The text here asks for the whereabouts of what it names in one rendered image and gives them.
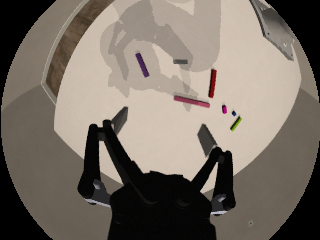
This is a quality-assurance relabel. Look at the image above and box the pink rod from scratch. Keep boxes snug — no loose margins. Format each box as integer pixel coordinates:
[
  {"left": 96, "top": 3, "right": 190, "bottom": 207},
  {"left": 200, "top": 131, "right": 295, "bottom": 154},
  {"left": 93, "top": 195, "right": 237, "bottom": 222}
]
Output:
[{"left": 174, "top": 95, "right": 210, "bottom": 108}]

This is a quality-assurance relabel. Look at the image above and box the dark red rod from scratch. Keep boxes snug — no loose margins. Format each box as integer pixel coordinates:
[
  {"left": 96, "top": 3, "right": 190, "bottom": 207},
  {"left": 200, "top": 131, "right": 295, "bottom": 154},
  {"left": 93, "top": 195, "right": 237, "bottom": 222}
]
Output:
[{"left": 208, "top": 69, "right": 217, "bottom": 98}]

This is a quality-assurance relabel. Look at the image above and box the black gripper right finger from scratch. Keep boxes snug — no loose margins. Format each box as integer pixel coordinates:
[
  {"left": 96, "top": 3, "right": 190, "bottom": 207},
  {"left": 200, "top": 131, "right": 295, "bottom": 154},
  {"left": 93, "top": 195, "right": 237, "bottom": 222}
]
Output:
[{"left": 176, "top": 124, "right": 236, "bottom": 216}]

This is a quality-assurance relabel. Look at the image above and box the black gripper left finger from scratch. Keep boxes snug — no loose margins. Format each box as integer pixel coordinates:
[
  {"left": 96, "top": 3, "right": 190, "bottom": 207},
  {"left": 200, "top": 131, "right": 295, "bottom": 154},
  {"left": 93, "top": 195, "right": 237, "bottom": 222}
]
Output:
[{"left": 77, "top": 106, "right": 161, "bottom": 208}]

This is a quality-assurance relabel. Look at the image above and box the lime green rod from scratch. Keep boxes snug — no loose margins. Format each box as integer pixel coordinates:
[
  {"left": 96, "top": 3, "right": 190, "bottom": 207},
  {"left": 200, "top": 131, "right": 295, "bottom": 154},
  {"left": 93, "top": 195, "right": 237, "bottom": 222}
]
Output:
[{"left": 230, "top": 116, "right": 242, "bottom": 131}]

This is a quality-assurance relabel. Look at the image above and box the purple rod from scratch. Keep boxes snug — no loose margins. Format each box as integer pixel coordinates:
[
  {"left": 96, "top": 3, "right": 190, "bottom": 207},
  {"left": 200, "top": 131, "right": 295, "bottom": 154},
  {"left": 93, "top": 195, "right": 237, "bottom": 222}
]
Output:
[{"left": 135, "top": 53, "right": 149, "bottom": 77}]

